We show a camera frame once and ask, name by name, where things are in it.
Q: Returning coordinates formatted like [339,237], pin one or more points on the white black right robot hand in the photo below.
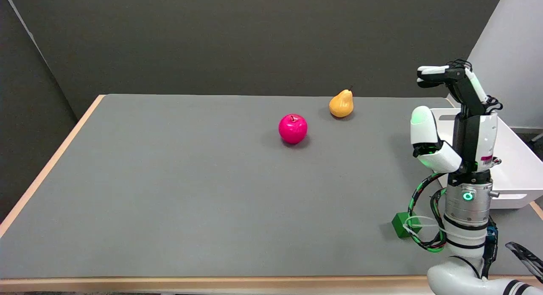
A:
[468,133]

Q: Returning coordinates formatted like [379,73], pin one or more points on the yellow pear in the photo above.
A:
[341,104]

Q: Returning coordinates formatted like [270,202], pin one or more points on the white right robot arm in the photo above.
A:
[466,227]

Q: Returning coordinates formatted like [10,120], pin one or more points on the white plastic bin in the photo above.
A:
[515,159]

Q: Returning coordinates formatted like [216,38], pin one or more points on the white zip tie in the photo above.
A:
[424,223]

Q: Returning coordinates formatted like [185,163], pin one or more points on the green cube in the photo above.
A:
[403,224]

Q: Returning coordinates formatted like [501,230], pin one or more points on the pink apple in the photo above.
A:
[292,128]

